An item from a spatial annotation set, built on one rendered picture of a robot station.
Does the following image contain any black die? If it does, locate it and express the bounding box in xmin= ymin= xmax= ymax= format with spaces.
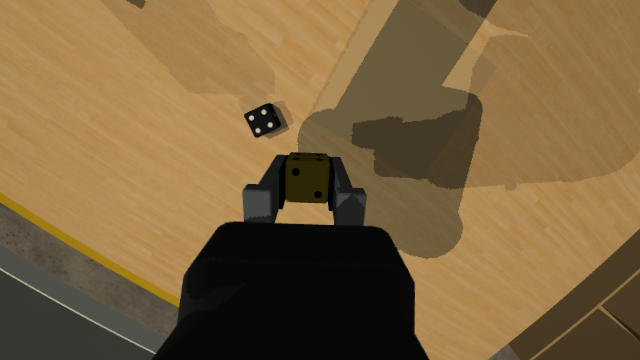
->
xmin=244 ymin=103 xmax=281 ymax=138

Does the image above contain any yellow die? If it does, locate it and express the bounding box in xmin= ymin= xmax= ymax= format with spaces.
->
xmin=285 ymin=152 xmax=330 ymax=203

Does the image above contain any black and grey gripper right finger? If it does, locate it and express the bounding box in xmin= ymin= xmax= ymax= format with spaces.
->
xmin=328 ymin=157 xmax=367 ymax=226

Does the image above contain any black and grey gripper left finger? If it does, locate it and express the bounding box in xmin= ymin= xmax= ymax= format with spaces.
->
xmin=242 ymin=155 xmax=289 ymax=223

